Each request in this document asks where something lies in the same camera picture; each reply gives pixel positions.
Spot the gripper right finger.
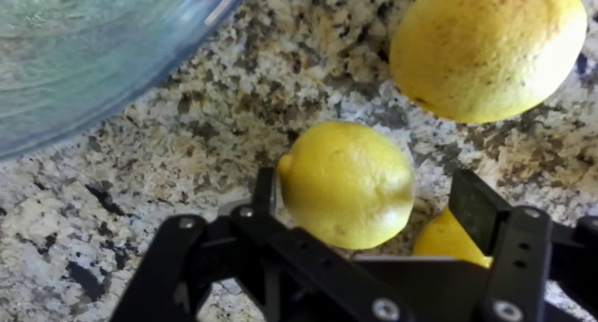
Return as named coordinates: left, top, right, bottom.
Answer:
left=448, top=169, right=598, bottom=322

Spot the clear blue glass bowl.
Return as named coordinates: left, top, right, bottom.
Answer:
left=0, top=0, right=255, bottom=161

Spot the large yellow lemon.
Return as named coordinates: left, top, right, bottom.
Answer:
left=389, top=0, right=588, bottom=124

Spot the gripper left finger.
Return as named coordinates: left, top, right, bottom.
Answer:
left=110, top=167, right=414, bottom=322

